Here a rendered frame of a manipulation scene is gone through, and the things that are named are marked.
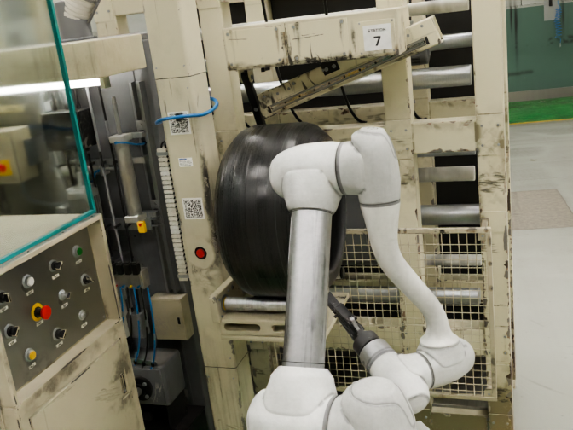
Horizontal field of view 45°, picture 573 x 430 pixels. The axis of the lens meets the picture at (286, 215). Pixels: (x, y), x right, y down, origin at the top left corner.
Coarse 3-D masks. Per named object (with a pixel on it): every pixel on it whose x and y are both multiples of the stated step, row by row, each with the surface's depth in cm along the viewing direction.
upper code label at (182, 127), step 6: (168, 114) 227; (174, 114) 226; (174, 120) 227; (186, 120) 225; (174, 126) 227; (180, 126) 227; (186, 126) 226; (174, 132) 228; (180, 132) 227; (186, 132) 227
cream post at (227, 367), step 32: (160, 0) 215; (192, 0) 223; (160, 32) 219; (192, 32) 222; (160, 64) 222; (192, 64) 222; (160, 96) 226; (192, 96) 222; (192, 128) 226; (192, 192) 233; (192, 224) 237; (192, 256) 241; (192, 288) 245; (224, 352) 249; (224, 384) 253; (224, 416) 258
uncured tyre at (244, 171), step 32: (256, 128) 224; (288, 128) 219; (320, 128) 229; (224, 160) 216; (256, 160) 210; (224, 192) 210; (256, 192) 206; (224, 224) 210; (256, 224) 206; (288, 224) 204; (224, 256) 215; (256, 256) 210; (256, 288) 221
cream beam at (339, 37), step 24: (264, 24) 235; (288, 24) 232; (312, 24) 229; (336, 24) 227; (360, 24) 224; (408, 24) 240; (240, 48) 239; (264, 48) 237; (288, 48) 234; (312, 48) 232; (336, 48) 229; (360, 48) 227
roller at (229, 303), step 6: (228, 300) 233; (234, 300) 232; (240, 300) 232; (246, 300) 231; (252, 300) 230; (258, 300) 230; (264, 300) 229; (270, 300) 228; (276, 300) 228; (282, 300) 227; (228, 306) 233; (234, 306) 232; (240, 306) 231; (246, 306) 231; (252, 306) 230; (258, 306) 229; (264, 306) 229; (270, 306) 228; (276, 306) 227; (282, 306) 226
